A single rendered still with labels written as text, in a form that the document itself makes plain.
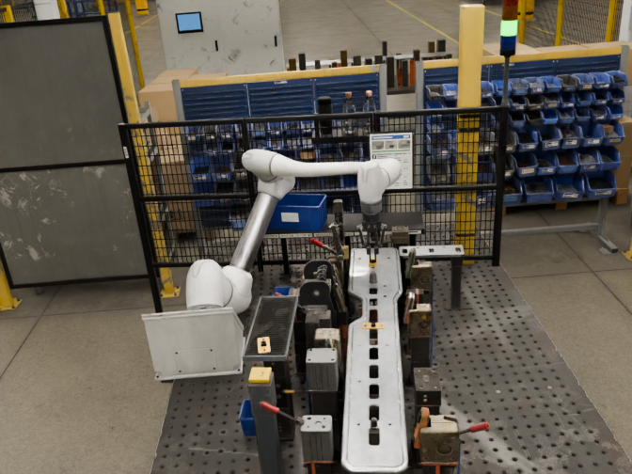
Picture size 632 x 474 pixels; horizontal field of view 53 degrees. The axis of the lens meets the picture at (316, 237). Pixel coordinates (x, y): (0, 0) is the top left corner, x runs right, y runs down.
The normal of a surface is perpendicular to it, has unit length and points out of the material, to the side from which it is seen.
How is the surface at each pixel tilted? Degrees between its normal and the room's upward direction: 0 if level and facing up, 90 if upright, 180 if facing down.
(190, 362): 90
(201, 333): 90
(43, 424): 0
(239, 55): 90
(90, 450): 0
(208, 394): 0
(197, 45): 90
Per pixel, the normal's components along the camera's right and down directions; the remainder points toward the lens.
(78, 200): 0.04, 0.41
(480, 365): -0.07, -0.91
